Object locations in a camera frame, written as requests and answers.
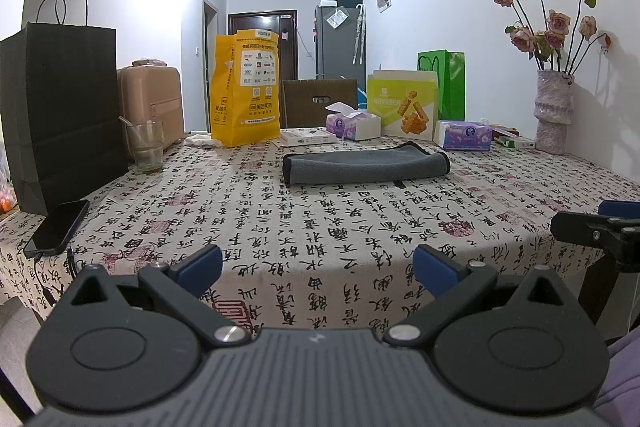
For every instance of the crumpled white cloth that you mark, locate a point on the crumpled white cloth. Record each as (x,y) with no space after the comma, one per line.
(200,139)

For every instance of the black smartphone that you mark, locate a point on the black smartphone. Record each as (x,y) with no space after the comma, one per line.
(57,227)

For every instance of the flat white box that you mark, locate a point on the flat white box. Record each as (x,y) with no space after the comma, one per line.
(307,138)

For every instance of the clear plastic pouch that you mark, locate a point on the clear plastic pouch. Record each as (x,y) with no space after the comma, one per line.
(336,18)

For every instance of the grey towel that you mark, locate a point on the grey towel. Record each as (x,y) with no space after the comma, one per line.
(360,164)

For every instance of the red flat box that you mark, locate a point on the red flat box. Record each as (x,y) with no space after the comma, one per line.
(502,132)

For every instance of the green white snack box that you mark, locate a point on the green white snack box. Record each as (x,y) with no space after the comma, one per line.
(400,107)

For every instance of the green gift bag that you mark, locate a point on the green gift bag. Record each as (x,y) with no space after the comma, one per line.
(452,87)

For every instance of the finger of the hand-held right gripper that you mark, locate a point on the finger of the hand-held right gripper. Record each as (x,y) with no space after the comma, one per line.
(585,232)
(620,209)

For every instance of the grey refrigerator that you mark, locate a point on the grey refrigerator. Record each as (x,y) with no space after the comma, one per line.
(340,52)

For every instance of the folded pink cloth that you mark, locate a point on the folded pink cloth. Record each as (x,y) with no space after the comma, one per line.
(150,63)

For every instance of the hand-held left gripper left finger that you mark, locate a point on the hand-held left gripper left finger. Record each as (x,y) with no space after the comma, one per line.
(202,264)

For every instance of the yellow paper bag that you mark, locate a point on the yellow paper bag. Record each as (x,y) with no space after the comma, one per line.
(240,117)

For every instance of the small white green box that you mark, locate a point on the small white green box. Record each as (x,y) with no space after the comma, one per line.
(520,143)

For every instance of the pink suitcase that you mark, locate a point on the pink suitcase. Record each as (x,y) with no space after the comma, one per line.
(155,102)

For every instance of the dried pink roses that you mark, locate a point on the dried pink roses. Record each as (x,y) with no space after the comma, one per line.
(557,22)

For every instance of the textured pink vase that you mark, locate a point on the textured pink vase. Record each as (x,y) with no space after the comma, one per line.
(552,117)

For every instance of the clear folded umbrella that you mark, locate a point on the clear folded umbrella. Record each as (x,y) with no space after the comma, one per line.
(359,37)

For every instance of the clear drinking glass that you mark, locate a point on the clear drinking glass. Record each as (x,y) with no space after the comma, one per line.
(145,154)

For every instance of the dark door frame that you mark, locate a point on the dark door frame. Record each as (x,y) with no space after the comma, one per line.
(205,57)

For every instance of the person's purple clothing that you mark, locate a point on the person's purple clothing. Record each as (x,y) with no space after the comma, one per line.
(625,367)

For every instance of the black paper bag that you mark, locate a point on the black paper bag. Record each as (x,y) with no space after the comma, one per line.
(60,117)

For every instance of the brown chair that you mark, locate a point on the brown chair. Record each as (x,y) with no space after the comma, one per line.
(300,107)

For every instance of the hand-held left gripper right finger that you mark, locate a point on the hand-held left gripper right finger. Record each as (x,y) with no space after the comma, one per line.
(432,264)

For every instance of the purple tissue pack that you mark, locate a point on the purple tissue pack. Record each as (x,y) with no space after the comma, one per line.
(462,138)
(357,127)

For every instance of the dark brown door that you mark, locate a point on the dark brown door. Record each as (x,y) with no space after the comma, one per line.
(287,62)

